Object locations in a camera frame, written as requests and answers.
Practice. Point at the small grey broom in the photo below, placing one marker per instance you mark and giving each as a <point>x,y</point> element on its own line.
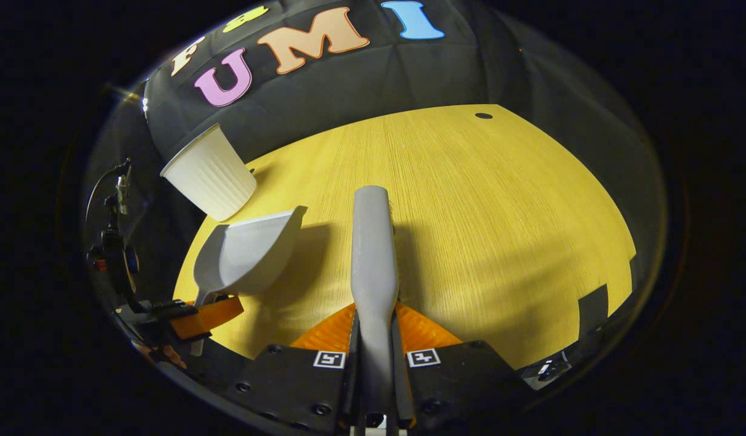
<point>373,272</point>

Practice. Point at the white ribbed garbage bin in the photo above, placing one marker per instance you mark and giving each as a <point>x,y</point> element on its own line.
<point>209,175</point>

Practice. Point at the grey plastic dustpan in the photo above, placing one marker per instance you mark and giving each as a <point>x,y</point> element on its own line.
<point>252,254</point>

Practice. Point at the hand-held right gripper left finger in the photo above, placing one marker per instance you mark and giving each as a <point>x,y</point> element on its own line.
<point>300,387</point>

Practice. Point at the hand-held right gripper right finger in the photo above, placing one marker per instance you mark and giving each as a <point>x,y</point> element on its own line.
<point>464,381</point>

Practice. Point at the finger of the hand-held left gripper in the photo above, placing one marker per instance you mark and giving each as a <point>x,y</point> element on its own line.
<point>212,315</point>
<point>164,354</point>

